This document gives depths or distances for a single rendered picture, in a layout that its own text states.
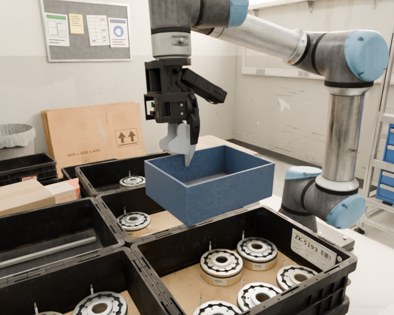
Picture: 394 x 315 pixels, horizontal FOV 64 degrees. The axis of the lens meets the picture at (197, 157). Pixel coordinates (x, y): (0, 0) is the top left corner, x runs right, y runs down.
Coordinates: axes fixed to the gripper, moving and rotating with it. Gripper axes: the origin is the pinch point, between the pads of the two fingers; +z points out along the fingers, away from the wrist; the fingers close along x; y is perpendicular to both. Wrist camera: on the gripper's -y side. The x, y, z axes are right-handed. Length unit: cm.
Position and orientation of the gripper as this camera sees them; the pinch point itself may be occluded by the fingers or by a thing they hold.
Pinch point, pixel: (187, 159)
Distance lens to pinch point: 66.3
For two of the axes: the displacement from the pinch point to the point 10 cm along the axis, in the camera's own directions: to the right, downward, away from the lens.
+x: 5.4, 1.7, -8.2
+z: 0.5, 9.7, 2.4
